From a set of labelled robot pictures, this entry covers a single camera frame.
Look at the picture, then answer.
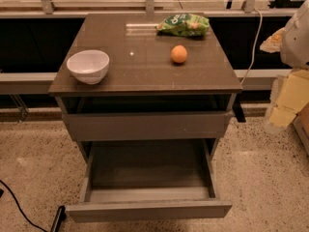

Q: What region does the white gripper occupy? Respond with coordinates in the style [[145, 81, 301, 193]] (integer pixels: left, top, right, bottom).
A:
[[260, 0, 309, 129]]

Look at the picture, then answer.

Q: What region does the orange fruit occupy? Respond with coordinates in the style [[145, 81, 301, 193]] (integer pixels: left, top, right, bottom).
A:
[[171, 45, 187, 64]]

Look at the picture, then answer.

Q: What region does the grey upper drawer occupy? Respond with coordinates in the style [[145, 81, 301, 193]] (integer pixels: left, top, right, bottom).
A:
[[63, 112, 233, 141]]

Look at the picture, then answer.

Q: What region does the grey drawer cabinet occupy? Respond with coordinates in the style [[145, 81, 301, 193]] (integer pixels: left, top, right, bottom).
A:
[[49, 14, 241, 157]]

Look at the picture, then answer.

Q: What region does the open grey lower drawer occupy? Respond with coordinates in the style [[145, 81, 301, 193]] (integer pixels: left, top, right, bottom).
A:
[[67, 139, 232, 222]]

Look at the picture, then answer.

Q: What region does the green snack bag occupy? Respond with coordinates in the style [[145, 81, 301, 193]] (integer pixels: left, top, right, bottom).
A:
[[155, 14, 210, 37]]

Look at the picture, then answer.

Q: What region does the white ceramic bowl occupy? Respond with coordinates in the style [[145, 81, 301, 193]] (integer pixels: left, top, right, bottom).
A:
[[67, 50, 110, 84]]

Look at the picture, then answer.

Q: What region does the white cable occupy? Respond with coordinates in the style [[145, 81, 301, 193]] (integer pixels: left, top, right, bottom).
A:
[[239, 7, 264, 85]]

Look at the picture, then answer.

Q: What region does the black floor cable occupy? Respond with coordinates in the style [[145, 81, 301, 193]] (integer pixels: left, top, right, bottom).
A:
[[0, 179, 49, 232]]

